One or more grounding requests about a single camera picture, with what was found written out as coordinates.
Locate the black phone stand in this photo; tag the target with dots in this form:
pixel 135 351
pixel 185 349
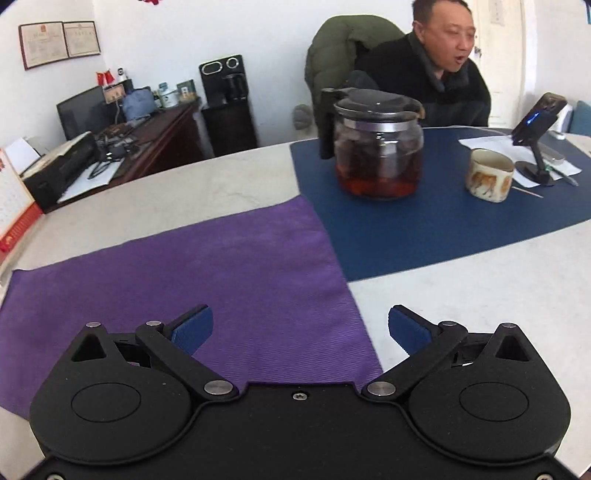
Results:
pixel 538 170

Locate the grey fuzzy cushion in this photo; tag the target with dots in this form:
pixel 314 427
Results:
pixel 303 117

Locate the framed certificates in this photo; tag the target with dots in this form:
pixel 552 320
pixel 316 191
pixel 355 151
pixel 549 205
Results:
pixel 60 44

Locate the black computer monitor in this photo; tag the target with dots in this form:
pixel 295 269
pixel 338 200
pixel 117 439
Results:
pixel 81 113

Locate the black smartphone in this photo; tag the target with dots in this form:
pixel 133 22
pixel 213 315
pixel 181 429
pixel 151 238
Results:
pixel 540 115

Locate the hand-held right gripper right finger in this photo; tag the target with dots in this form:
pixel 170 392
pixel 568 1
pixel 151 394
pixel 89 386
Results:
pixel 408 332

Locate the blue table mat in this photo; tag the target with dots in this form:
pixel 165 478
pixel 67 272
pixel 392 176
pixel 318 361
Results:
pixel 415 230

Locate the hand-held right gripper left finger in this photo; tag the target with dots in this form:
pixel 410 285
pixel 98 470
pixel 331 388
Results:
pixel 194 330

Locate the black printer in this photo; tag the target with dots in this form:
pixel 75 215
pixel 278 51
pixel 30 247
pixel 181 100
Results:
pixel 60 168

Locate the black pen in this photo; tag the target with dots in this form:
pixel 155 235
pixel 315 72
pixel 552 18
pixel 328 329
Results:
pixel 565 175

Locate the small picture frame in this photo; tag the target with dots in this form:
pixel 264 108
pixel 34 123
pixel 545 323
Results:
pixel 186 91

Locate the blue chair back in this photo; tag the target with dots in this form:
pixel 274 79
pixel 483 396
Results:
pixel 582 119

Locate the white papers on desk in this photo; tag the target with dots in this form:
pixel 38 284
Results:
pixel 83 187

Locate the red desk calendar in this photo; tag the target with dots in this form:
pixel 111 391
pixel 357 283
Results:
pixel 14 203

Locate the green padded jacket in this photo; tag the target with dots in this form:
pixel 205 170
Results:
pixel 332 55

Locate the small red desk flags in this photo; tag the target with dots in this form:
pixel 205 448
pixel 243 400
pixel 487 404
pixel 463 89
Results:
pixel 105 77

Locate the glass teapot with black lid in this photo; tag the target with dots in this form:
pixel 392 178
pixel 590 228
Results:
pixel 378 157

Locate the ceramic mug with tiger print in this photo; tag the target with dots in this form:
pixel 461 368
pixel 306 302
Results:
pixel 489 180

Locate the white lidded jar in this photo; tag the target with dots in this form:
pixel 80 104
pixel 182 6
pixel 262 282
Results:
pixel 169 97

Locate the black tea bar machine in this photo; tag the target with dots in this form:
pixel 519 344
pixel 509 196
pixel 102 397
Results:
pixel 228 124

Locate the blue fabric bag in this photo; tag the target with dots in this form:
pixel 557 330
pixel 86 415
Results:
pixel 137 104

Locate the dark wooden desk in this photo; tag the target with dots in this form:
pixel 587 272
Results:
pixel 161 134

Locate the wooden toothpick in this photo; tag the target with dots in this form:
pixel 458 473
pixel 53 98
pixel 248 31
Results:
pixel 526 191

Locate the white paper sheet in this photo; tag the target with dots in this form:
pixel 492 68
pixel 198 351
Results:
pixel 485 143

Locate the purple towel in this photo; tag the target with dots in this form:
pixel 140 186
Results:
pixel 231 277

